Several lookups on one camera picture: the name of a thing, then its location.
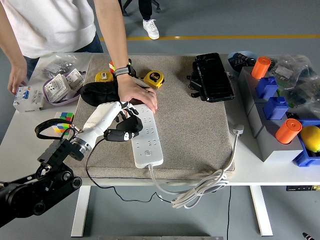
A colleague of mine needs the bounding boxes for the blue plastic bin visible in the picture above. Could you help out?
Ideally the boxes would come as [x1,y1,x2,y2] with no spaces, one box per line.
[292,118,320,168]

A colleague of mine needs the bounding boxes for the light blue bowl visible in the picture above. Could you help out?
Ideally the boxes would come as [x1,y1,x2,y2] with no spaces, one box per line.
[227,50,260,76]

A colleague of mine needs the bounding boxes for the person in white shoes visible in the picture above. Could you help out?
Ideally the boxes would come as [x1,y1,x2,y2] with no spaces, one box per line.
[138,0,160,41]

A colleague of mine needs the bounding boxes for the thin black plug cord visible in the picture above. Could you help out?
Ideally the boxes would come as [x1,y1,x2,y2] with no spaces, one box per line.
[85,137,176,204]

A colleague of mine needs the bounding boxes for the purple tray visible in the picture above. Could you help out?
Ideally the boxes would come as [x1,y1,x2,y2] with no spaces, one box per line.
[42,72,82,107]

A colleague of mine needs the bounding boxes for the black plug adapter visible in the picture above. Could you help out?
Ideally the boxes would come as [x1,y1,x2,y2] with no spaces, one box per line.
[115,115,144,139]

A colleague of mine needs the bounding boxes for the yellow lemon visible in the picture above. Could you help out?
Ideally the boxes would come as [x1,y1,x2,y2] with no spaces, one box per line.
[299,125,320,153]

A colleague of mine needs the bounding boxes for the black electronic device case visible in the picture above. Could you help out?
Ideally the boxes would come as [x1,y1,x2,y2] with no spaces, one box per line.
[186,52,236,103]

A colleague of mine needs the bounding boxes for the white circuit breaker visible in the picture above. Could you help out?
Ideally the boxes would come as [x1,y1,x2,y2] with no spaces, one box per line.
[12,85,45,113]

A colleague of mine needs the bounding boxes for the black hanging cable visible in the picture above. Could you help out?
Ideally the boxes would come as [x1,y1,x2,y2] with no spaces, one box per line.
[226,186,232,240]

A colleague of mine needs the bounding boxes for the person's right hand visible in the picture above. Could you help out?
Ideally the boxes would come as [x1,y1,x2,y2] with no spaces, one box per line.
[7,63,28,96]

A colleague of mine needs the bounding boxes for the clear bag of screws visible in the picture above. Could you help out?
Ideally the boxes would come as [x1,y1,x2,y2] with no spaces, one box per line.
[37,52,92,78]

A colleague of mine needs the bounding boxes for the black wristwatch grey band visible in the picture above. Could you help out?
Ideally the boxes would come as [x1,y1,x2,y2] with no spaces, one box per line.
[113,64,137,78]

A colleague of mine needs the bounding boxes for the white table leg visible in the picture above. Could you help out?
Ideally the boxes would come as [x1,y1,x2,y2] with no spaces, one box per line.
[70,186,91,238]
[249,185,274,237]

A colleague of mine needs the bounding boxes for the orange cylinder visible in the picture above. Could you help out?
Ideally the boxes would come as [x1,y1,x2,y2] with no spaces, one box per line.
[251,56,272,80]
[275,118,303,145]

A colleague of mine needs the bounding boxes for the clear bag with white label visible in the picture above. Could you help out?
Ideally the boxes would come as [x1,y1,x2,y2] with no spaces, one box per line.
[269,54,315,85]

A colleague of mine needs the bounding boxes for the black desk control panel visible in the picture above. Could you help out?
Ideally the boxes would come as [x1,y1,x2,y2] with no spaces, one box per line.
[286,185,320,192]

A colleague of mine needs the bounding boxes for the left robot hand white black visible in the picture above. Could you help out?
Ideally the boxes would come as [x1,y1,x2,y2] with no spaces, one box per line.
[79,100,140,149]

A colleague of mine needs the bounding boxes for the black tape measure strap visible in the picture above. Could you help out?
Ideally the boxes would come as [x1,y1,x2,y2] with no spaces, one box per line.
[127,58,154,91]

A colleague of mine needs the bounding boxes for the black cloth pouch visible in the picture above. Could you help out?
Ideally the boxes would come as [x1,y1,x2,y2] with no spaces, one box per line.
[79,81,120,108]

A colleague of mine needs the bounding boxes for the black component packets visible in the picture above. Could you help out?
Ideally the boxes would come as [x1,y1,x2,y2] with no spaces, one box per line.
[229,53,258,70]

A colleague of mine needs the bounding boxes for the black office chair base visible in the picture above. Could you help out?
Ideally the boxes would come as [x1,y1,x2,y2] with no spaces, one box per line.
[121,0,162,17]

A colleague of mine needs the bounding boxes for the grey-brown mat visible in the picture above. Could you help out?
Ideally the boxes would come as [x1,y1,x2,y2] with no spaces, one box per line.
[62,53,236,181]

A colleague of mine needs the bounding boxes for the person's left hand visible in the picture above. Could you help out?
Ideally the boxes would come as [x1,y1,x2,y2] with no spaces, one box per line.
[116,73,159,115]

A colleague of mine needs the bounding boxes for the white wall socket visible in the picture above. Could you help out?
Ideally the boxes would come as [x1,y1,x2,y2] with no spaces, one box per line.
[44,73,71,103]
[65,67,86,91]

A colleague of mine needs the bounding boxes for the yellow tape measure black face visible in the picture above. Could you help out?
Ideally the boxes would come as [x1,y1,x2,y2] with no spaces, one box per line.
[95,71,115,83]

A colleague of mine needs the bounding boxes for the blue plastic block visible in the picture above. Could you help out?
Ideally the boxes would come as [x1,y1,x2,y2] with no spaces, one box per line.
[255,76,279,100]
[263,96,290,121]

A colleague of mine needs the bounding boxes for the clear bag of dark parts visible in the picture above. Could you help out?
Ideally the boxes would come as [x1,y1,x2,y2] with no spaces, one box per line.
[277,74,320,121]

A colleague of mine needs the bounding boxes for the white power strip cable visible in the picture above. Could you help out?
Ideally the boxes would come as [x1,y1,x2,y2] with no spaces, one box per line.
[147,124,245,210]

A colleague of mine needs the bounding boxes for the yellow tape measure 5m print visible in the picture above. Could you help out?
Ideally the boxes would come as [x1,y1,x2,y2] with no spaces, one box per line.
[143,70,165,90]

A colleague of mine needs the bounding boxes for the white power strip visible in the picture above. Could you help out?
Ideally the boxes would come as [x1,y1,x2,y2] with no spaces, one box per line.
[129,102,165,169]

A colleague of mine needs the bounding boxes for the grey block holder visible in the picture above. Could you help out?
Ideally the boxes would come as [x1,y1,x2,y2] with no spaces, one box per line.
[248,99,305,163]
[237,66,280,117]

